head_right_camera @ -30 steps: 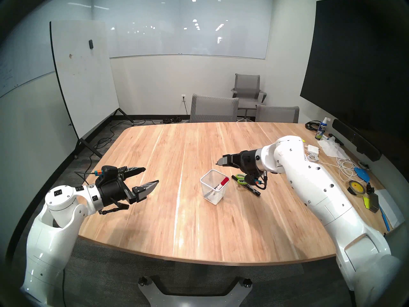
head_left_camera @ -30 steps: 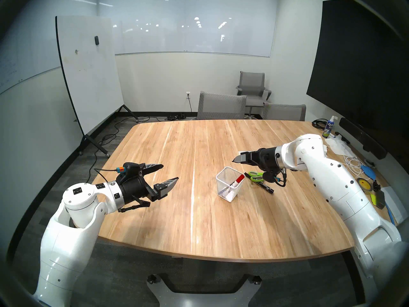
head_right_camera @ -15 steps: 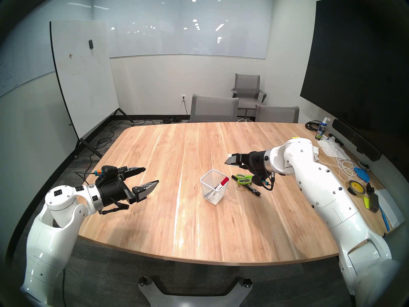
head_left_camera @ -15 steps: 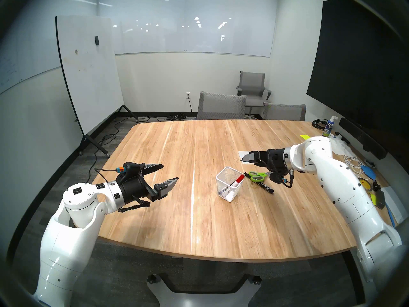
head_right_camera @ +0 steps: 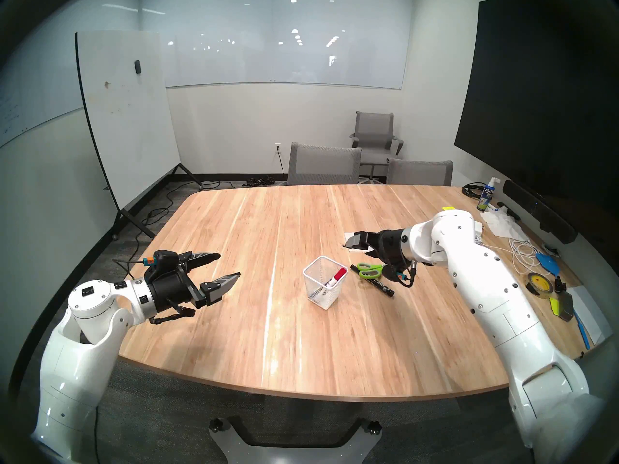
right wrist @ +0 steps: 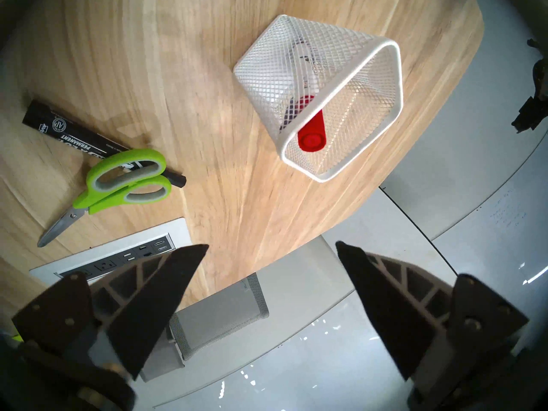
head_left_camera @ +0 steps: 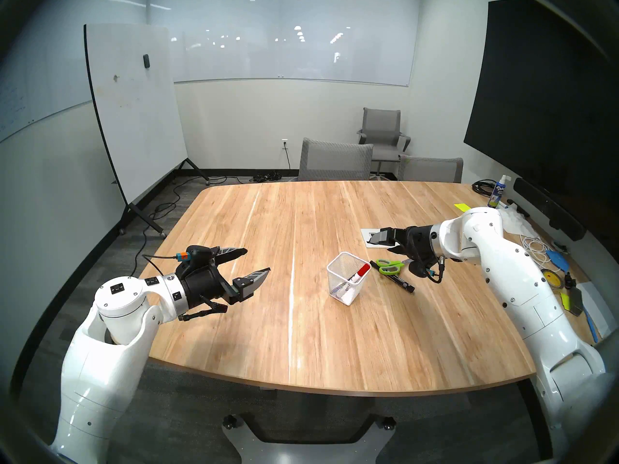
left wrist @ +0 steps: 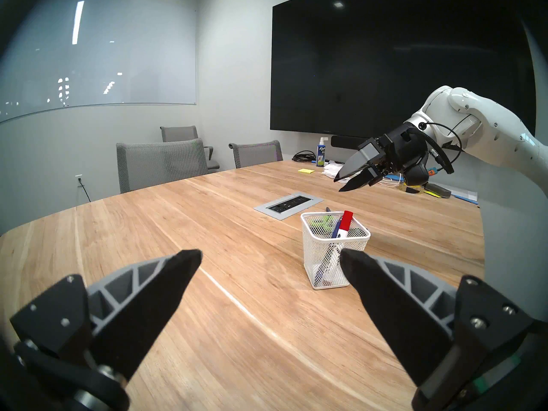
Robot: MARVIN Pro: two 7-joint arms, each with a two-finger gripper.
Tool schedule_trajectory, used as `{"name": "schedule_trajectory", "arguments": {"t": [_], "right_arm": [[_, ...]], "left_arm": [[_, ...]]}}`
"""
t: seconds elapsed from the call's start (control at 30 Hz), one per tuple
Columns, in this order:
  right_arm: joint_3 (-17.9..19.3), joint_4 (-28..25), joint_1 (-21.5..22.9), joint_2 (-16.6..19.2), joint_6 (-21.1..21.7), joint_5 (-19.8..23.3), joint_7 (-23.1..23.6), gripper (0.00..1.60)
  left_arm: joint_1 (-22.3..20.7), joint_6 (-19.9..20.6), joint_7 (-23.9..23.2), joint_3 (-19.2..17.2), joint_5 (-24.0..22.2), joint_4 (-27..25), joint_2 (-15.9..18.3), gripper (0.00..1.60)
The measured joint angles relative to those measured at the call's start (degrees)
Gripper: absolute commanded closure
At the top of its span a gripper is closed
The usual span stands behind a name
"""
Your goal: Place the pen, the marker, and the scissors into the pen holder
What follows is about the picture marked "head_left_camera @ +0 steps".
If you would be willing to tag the white mesh pen holder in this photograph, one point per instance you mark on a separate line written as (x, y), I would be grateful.
(346, 298)

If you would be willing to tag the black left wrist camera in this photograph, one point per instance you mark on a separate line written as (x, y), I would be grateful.
(198, 255)

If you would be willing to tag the blue pen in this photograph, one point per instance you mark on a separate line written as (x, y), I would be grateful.
(344, 289)

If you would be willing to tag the black soundbar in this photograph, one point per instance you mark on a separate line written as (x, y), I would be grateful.
(546, 204)

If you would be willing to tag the grey armrest office chair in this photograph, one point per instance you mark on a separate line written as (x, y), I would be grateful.
(382, 122)

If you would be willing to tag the plain glass wall whiteboard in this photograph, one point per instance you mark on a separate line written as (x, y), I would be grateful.
(290, 57)

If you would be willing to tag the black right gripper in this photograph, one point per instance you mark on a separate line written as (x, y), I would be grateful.
(418, 243)

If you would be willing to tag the red-capped white marker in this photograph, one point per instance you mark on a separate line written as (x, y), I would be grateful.
(362, 270)

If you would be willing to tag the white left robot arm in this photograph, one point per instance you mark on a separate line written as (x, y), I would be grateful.
(106, 371)

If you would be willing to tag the large black wall screen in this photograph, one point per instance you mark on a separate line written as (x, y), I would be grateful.
(541, 105)

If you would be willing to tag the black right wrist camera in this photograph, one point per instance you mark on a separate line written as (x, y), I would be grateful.
(420, 268)

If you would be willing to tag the flat blue object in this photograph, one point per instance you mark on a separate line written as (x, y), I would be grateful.
(558, 261)

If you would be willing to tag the wall whiteboard with writing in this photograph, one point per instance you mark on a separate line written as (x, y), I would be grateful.
(29, 81)

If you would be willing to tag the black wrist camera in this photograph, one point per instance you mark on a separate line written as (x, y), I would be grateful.
(198, 255)
(420, 268)

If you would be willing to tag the rolling whiteboard on stand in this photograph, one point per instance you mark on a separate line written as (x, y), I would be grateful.
(135, 105)

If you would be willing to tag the white crumpled tissue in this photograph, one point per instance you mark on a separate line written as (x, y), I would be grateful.
(520, 222)

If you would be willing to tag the dark grey and yellow block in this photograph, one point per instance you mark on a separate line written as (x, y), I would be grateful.
(574, 303)

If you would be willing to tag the silver table outlet panel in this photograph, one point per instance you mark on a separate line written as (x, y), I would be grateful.
(364, 236)

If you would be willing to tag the black permanent marker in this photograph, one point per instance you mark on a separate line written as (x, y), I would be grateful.
(405, 286)

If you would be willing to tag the small black bottle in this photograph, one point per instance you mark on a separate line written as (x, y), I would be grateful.
(569, 280)

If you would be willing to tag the white paper sheet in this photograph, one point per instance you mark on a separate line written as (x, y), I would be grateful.
(597, 308)

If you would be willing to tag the thin blue stick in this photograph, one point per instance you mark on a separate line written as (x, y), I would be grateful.
(591, 325)

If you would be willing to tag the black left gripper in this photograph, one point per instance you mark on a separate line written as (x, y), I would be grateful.
(203, 284)

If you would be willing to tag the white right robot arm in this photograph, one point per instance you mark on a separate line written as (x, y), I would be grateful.
(522, 284)

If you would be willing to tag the yellow and black tape roll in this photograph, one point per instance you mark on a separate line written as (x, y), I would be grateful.
(553, 279)

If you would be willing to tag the grey mesh-back chair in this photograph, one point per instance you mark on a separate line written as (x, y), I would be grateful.
(430, 170)
(333, 161)

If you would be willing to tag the whiteboard cleaner spray bottle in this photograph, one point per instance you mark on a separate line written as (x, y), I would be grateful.
(496, 195)

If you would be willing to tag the yellow sticky note pad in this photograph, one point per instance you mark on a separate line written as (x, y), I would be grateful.
(460, 206)

